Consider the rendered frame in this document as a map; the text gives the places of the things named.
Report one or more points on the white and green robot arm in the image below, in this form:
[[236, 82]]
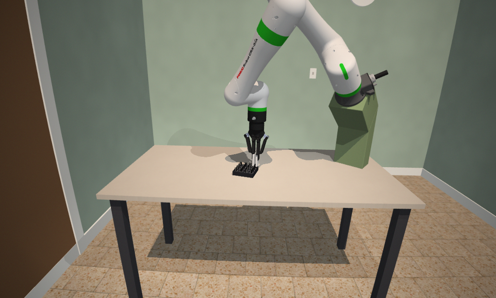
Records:
[[277, 23]]

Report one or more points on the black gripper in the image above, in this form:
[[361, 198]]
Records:
[[256, 132]]

